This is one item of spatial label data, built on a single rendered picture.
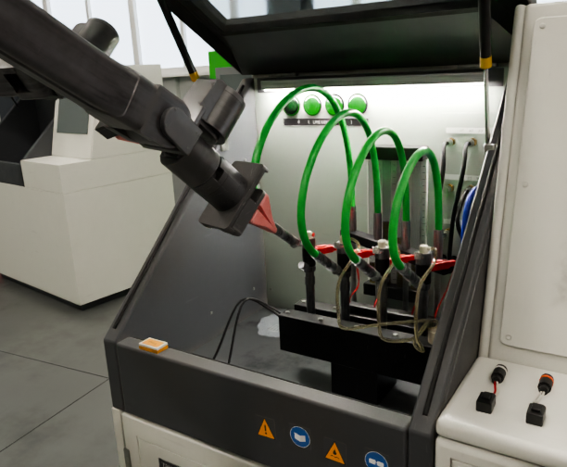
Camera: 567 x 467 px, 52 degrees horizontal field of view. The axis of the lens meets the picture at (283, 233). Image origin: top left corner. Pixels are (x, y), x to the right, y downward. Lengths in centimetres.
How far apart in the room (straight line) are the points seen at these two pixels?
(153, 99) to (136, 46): 574
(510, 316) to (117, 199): 329
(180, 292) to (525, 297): 74
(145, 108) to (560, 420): 68
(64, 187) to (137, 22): 295
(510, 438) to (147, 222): 357
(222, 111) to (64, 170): 313
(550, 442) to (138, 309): 81
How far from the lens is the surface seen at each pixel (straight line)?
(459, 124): 130
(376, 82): 134
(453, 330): 96
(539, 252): 103
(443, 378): 93
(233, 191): 75
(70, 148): 414
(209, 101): 74
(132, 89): 64
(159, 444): 128
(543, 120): 104
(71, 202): 388
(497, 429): 89
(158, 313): 132
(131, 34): 643
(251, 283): 158
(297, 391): 101
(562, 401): 97
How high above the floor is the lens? 146
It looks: 16 degrees down
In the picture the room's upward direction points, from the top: 3 degrees counter-clockwise
